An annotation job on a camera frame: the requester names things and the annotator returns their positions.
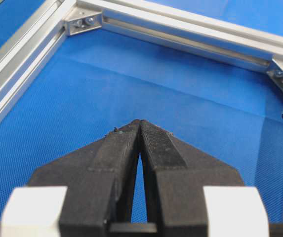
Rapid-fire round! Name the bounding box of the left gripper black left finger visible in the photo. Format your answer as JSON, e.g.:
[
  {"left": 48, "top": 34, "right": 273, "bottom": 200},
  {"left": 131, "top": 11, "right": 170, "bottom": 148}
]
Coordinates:
[{"left": 27, "top": 119, "right": 140, "bottom": 237}]

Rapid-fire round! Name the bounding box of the aluminium extrusion frame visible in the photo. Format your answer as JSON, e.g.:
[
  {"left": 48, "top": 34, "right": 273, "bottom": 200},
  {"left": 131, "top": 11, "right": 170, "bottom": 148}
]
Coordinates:
[{"left": 0, "top": 0, "right": 283, "bottom": 124}]

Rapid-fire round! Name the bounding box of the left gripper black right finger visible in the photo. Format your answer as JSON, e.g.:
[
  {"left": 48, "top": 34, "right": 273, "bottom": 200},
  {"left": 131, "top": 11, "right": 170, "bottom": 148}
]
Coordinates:
[{"left": 140, "top": 120, "right": 244, "bottom": 237}]

